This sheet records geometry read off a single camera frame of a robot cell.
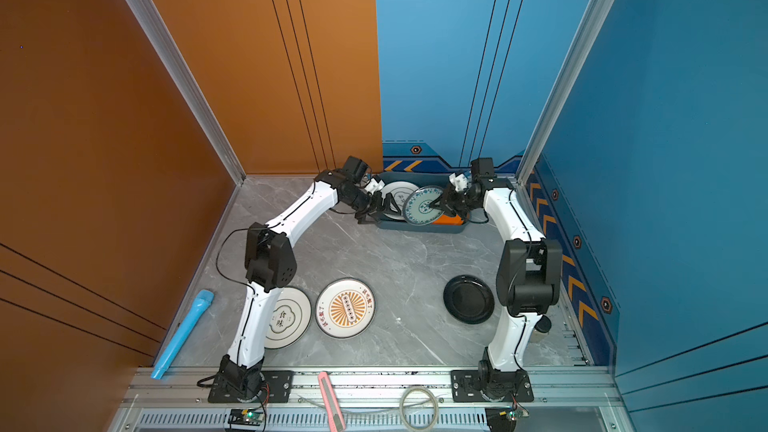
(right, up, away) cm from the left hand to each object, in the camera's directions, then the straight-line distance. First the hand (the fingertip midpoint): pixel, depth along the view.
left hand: (393, 213), depth 92 cm
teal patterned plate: (+7, +2, 0) cm, 7 cm away
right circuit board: (+27, -49, -21) cm, 59 cm away
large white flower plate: (-29, -30, -7) cm, 42 cm away
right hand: (+11, +3, -3) cm, 12 cm away
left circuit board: (-35, -48, -21) cm, 63 cm away
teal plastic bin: (+10, +12, +25) cm, 30 cm away
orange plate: (+15, -2, -9) cm, 18 cm away
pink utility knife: (-13, -47, -22) cm, 54 cm away
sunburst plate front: (-14, -27, -5) cm, 31 cm away
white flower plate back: (+2, +7, +19) cm, 20 cm away
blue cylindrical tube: (-54, -25, -7) cm, 60 cm away
